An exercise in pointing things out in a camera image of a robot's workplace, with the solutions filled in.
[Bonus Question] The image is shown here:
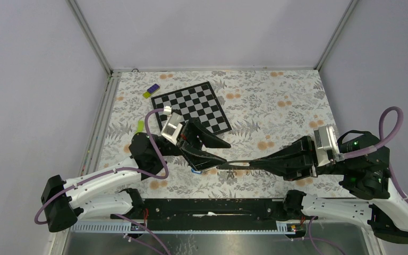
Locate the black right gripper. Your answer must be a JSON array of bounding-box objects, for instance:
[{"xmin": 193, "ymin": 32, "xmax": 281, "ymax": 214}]
[{"xmin": 246, "ymin": 132, "xmax": 350, "ymax": 179}]

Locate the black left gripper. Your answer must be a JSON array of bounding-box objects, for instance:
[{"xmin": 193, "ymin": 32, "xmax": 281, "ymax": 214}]
[{"xmin": 158, "ymin": 119, "xmax": 232, "ymax": 170}]

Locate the blue capped key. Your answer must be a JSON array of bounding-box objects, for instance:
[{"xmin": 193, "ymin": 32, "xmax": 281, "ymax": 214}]
[{"xmin": 191, "ymin": 168, "xmax": 203, "ymax": 174}]

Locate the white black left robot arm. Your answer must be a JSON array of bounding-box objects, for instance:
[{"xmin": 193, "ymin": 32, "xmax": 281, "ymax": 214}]
[{"xmin": 34, "ymin": 118, "xmax": 231, "ymax": 233}]

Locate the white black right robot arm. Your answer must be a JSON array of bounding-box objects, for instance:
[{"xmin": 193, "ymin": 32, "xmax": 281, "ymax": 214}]
[{"xmin": 249, "ymin": 127, "xmax": 408, "ymax": 244}]

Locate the black grey chessboard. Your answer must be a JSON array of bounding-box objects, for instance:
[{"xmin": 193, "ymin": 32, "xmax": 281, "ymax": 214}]
[{"xmin": 151, "ymin": 81, "xmax": 232, "ymax": 134}]

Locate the floral table mat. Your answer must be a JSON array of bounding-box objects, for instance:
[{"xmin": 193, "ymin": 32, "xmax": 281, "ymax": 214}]
[{"xmin": 97, "ymin": 70, "xmax": 349, "ymax": 198}]

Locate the green arch toy block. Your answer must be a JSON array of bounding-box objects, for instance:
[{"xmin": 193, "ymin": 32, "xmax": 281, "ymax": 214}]
[{"xmin": 136, "ymin": 120, "xmax": 145, "ymax": 133}]

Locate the purple yellow toy brick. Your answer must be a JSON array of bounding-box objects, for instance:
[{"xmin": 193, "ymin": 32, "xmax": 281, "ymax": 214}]
[{"xmin": 143, "ymin": 83, "xmax": 160, "ymax": 98}]

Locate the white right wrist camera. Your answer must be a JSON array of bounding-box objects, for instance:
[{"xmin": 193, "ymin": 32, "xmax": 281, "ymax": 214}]
[{"xmin": 313, "ymin": 125, "xmax": 341, "ymax": 167}]

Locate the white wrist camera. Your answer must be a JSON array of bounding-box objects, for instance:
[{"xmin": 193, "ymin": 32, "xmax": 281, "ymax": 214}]
[
  {"xmin": 160, "ymin": 106, "xmax": 184, "ymax": 145},
  {"xmin": 313, "ymin": 125, "xmax": 341, "ymax": 167}
]

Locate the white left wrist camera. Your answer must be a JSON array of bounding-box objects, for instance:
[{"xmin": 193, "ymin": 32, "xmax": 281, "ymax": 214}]
[{"xmin": 160, "ymin": 106, "xmax": 184, "ymax": 145}]

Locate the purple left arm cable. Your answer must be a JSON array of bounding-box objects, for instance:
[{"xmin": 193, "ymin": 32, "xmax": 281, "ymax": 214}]
[{"xmin": 34, "ymin": 108, "xmax": 171, "ymax": 226}]

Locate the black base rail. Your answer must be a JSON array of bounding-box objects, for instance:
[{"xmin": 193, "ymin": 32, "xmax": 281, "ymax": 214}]
[{"xmin": 124, "ymin": 198, "xmax": 302, "ymax": 231}]

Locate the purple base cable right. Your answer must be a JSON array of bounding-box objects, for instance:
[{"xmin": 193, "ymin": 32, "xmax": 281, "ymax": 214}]
[{"xmin": 288, "ymin": 215, "xmax": 345, "ymax": 255}]

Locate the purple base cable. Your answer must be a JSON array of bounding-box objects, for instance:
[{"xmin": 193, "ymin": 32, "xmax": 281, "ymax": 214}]
[
  {"xmin": 288, "ymin": 215, "xmax": 345, "ymax": 255},
  {"xmin": 112, "ymin": 215, "xmax": 171, "ymax": 255}
]

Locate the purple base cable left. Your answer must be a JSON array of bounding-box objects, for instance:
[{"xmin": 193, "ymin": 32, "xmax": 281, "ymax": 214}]
[{"xmin": 112, "ymin": 215, "xmax": 171, "ymax": 255}]

